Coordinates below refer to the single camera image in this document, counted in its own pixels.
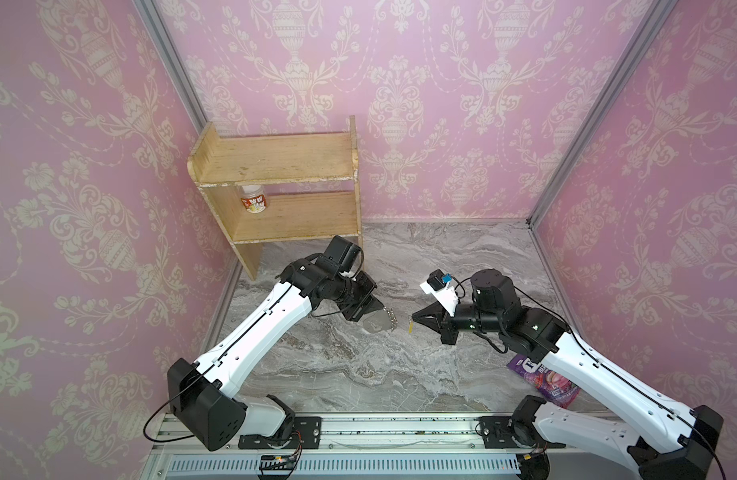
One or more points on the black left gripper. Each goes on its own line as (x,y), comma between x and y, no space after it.
(365,306)

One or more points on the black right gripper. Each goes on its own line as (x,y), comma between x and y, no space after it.
(447,324)

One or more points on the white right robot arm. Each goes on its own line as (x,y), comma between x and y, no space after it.
(655,436)

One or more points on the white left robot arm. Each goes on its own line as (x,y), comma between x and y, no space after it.
(204,394)

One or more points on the wooden two-tier shelf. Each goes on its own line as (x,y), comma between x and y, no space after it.
(311,182)

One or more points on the purple candy bag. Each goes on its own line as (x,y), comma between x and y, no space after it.
(551,385)

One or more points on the small bottle red label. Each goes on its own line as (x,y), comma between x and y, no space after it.
(253,198)

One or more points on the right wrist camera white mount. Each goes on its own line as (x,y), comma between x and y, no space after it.
(443,288)

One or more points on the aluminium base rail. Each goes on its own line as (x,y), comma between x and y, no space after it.
(378,446)

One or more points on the aluminium corner wall profile left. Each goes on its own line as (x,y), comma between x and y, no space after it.
(165,46)

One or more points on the aluminium corner wall profile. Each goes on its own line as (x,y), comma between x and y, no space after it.
(165,46)
(645,33)

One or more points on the aluminium corner wall profile right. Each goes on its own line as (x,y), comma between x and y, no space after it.
(645,33)

